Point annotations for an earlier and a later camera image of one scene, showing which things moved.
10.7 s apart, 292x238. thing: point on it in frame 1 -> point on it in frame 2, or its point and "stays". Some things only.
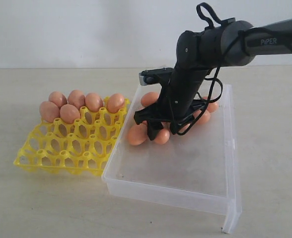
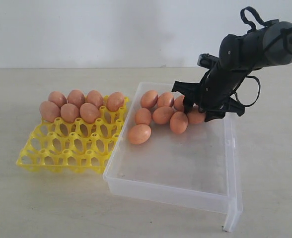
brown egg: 69,113 stays
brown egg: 163,137 -> 89,112
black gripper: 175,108 -> 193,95
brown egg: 77,98 stays
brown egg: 49,111 stays
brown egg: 115,101 stays
